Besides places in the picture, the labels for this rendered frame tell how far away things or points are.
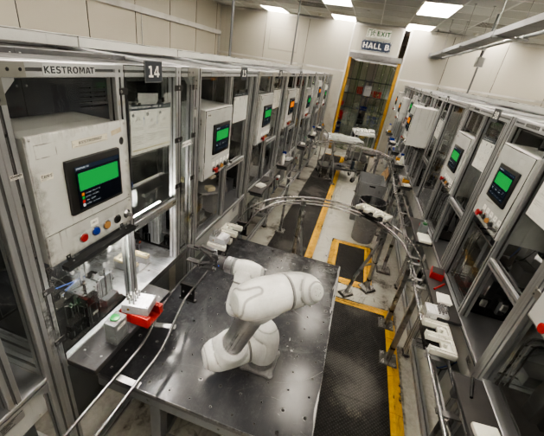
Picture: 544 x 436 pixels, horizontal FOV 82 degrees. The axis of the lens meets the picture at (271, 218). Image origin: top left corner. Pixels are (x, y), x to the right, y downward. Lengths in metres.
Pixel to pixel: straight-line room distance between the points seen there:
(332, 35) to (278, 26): 1.52
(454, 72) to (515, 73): 1.32
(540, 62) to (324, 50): 5.06
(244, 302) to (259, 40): 9.40
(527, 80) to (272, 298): 9.59
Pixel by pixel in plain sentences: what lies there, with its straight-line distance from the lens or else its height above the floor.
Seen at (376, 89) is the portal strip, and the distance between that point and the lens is 9.60.
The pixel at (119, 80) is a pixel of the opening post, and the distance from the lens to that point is 1.43.
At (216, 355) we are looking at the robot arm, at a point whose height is 0.91.
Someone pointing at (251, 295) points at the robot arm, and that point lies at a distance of 1.03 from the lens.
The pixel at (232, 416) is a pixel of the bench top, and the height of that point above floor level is 0.68.
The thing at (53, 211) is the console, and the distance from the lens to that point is 1.27.
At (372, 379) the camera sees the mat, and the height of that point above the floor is 0.01.
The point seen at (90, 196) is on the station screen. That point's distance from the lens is 1.33.
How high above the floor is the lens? 2.12
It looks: 27 degrees down
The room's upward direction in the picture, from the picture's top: 9 degrees clockwise
